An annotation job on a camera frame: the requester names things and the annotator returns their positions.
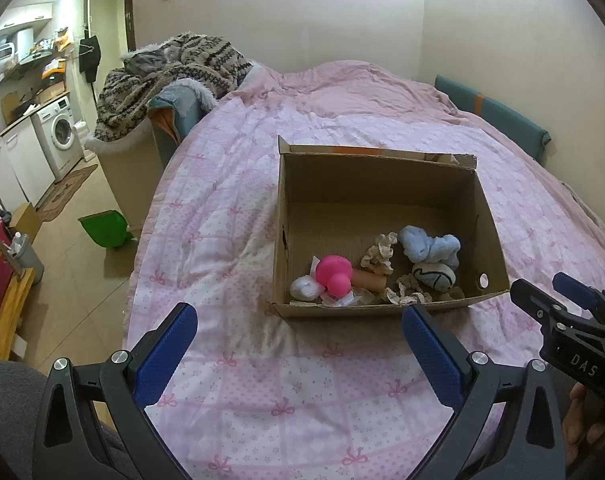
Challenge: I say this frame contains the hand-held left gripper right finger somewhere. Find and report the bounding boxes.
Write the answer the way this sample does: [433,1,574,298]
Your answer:
[401,304,568,480]

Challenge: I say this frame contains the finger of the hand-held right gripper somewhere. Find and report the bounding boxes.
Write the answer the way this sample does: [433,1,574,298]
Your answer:
[509,278,585,335]
[552,272,605,322]

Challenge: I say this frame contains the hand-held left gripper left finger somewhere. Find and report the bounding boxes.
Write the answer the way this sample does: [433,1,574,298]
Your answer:
[32,302,199,480]

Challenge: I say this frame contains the beige lace scrunchie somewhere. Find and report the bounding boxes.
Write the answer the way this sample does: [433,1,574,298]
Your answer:
[361,232,399,276]
[385,276,433,306]

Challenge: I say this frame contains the white plush ball black lines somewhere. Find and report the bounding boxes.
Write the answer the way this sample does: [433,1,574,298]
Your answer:
[412,260,456,291]

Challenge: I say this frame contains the light blue plush toy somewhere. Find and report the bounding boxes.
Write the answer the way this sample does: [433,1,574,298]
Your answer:
[398,226,461,271]

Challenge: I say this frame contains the pink rubber toy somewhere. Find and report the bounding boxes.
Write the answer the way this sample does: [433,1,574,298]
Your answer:
[316,256,354,297]

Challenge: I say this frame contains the white tissue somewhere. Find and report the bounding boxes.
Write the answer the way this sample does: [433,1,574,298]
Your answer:
[290,276,325,302]

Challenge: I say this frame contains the brown cardboard box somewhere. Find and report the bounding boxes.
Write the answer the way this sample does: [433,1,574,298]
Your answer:
[271,135,512,318]

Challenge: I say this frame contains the person's right hand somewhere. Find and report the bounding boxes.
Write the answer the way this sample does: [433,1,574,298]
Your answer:
[561,384,605,467]

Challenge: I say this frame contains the beige foam tube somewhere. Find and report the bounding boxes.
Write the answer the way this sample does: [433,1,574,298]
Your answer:
[351,271,387,292]

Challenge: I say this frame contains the clear plastic wrapper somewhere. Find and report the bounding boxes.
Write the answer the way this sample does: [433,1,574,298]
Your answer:
[322,290,364,307]

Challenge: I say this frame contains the green plastic dustpan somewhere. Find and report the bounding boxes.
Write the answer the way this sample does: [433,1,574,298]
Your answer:
[78,210,134,251]

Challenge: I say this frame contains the pink bow-print quilt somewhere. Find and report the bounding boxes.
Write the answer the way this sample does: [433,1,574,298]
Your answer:
[125,60,605,480]

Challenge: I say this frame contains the yellow wooden rack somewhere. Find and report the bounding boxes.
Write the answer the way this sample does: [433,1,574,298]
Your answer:
[0,247,36,362]

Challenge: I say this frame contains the grey plastic bucket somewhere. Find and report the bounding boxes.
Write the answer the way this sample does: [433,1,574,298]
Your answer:
[10,232,46,284]

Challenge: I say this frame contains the person's grey trousers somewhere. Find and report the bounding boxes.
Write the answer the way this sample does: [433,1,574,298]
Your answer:
[0,360,129,480]

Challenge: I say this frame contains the brown patterned rug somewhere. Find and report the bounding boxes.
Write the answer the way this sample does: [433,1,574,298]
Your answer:
[35,164,99,223]

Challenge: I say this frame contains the teal bed cushion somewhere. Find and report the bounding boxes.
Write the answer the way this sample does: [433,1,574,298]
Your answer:
[435,75,552,162]

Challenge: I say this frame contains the small cardboard box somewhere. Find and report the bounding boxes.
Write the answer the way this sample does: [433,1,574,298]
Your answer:
[10,202,43,241]

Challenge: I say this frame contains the white kitchen cabinet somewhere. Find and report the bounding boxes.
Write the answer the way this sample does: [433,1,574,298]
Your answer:
[0,120,56,211]

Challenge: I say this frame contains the white washing machine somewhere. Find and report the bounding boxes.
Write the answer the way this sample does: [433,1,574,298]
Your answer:
[32,97,86,183]

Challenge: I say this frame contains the brown patterned knit blanket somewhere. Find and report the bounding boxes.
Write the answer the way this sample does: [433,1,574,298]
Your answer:
[93,32,254,143]

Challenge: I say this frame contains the black hanging bag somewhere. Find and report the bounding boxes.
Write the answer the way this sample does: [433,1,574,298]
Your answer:
[79,35,102,84]

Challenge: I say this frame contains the brown door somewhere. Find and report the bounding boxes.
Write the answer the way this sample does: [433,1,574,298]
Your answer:
[123,0,136,54]

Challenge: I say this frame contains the white water heater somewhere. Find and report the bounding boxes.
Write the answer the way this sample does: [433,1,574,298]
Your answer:
[15,27,36,61]

